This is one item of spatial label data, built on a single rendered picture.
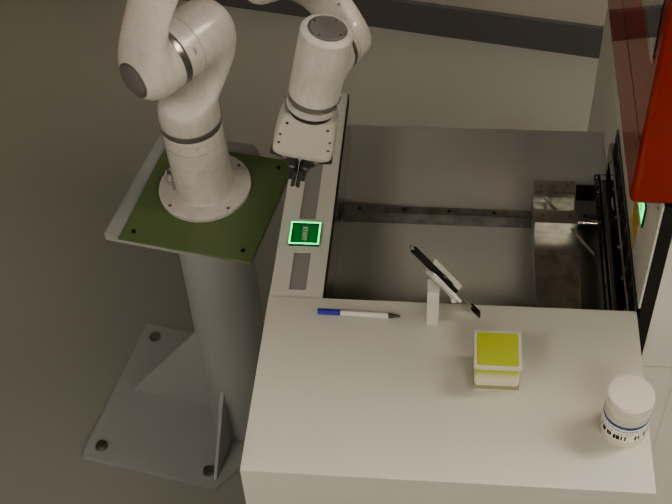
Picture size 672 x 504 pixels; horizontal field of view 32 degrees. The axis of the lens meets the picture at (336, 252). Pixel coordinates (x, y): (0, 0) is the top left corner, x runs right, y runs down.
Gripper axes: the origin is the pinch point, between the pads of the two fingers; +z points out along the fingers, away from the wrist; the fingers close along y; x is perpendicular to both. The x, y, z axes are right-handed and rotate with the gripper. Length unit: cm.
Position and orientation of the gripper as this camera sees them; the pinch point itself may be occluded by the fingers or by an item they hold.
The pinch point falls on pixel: (297, 173)
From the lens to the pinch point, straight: 201.2
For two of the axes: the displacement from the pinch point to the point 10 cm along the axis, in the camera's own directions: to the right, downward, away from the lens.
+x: -0.9, 7.4, -6.7
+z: -1.7, 6.5, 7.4
